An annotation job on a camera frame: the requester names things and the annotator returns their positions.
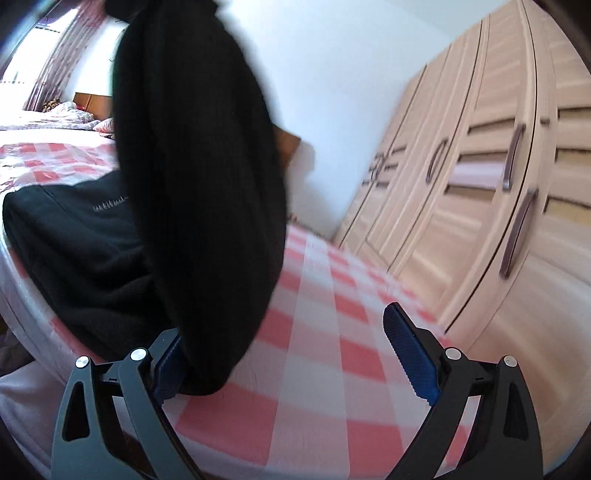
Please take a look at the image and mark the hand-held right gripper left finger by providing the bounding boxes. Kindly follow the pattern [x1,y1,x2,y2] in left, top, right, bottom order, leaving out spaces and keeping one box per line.
[51,329,184,480]

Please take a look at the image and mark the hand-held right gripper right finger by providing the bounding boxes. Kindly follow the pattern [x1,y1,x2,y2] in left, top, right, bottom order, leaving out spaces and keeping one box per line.
[383,302,543,480]

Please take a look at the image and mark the black pants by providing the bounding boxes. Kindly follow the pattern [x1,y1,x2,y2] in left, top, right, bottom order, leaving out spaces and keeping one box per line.
[2,0,291,396]

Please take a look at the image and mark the pink checked bed sheet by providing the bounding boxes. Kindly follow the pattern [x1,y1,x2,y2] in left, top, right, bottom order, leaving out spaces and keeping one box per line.
[0,138,481,480]

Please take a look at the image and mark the light wooden wardrobe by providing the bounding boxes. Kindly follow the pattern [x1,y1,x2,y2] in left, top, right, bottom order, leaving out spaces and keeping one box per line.
[332,0,591,416]

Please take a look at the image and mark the floral blanket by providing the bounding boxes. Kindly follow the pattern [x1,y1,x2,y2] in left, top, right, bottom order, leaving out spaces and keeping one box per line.
[0,102,116,137]

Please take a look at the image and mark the brown wooden headboard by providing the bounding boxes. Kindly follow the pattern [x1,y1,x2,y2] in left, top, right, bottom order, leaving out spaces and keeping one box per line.
[74,91,302,178]

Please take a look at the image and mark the patterned window curtain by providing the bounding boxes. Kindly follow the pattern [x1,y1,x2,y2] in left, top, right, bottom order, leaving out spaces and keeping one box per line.
[25,0,108,112]

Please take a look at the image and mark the long dark wardrobe handle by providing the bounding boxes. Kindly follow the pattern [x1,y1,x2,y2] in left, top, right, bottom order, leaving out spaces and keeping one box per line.
[499,188,540,279]

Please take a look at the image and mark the small dark wardrobe handle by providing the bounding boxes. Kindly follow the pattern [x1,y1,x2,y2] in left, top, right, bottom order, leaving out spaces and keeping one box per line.
[364,152,389,185]

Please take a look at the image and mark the curved dark wardrobe handle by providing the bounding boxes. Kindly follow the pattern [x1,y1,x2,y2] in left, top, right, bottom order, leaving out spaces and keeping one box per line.
[426,137,450,184]

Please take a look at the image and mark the straight dark wardrobe handle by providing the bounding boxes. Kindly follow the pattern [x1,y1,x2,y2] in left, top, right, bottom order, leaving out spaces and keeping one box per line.
[501,124,527,192]

